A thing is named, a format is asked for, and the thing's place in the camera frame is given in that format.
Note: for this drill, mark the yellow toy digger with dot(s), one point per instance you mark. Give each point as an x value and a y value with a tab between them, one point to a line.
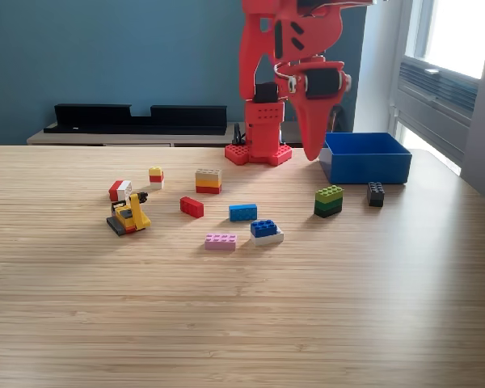
131	216

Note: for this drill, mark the blue white lego stack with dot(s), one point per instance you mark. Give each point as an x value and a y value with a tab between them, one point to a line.
264	229

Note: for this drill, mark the red white lego brick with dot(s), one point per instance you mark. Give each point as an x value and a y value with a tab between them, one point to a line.
119	190

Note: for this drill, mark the dark wooden chair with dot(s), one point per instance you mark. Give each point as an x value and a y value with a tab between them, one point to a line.
338	119

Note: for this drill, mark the blue plastic bin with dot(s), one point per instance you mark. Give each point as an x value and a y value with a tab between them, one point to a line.
368	169

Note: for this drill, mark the white framed window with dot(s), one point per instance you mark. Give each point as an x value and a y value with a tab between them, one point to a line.
460	32

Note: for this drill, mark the pink lego brick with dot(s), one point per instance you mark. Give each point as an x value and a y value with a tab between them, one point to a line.
220	242

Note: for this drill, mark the tan orange red lego stack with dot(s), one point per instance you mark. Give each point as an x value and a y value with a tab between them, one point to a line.
208	182

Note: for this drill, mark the black shelf unit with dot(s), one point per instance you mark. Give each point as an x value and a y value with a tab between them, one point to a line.
105	117

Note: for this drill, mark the black lego brick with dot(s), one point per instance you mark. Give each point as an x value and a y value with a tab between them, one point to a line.
376	196

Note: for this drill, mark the light blue lego brick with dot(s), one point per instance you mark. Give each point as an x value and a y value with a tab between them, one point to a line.
242	213

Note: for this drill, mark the grey ventilation unit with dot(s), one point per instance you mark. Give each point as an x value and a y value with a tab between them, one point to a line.
436	105

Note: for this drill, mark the green lego brick stack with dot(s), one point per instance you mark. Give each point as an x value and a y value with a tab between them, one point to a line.
328	200

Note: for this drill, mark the small yellow red white stack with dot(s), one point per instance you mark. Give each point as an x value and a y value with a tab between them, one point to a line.
156	175

